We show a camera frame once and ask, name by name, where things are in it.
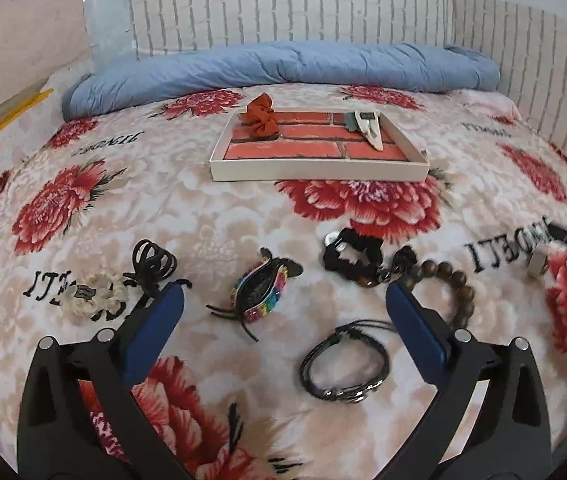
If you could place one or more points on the brick pattern tray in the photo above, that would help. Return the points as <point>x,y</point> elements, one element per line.
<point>313,172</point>

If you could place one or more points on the blue rolled quilt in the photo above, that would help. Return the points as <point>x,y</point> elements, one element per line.
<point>263,67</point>

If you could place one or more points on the cream scrunchie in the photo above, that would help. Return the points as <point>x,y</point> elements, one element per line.
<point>81,297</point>

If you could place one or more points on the teal hair clip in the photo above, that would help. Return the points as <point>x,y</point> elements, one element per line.
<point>351,121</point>

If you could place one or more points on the black claw hair clip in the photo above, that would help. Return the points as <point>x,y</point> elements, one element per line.
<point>151,260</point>

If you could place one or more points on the orange scrunchie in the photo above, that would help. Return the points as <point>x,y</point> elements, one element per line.
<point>258,117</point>

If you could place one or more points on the floral printed blanket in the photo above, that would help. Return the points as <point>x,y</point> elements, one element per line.
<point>203,210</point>

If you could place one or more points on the clear plastic bag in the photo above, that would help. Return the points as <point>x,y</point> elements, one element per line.
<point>106,5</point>

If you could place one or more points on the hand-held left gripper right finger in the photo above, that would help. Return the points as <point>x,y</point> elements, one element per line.
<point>416,330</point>

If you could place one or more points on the black scrunchie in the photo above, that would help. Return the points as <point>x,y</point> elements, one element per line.
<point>336,260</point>

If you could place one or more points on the white fabric hair clip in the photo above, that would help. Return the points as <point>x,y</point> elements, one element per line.
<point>372,132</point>

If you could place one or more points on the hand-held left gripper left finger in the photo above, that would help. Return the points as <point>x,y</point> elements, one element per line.
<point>156,330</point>

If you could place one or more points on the yellow stick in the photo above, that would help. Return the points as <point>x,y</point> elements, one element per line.
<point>8,115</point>

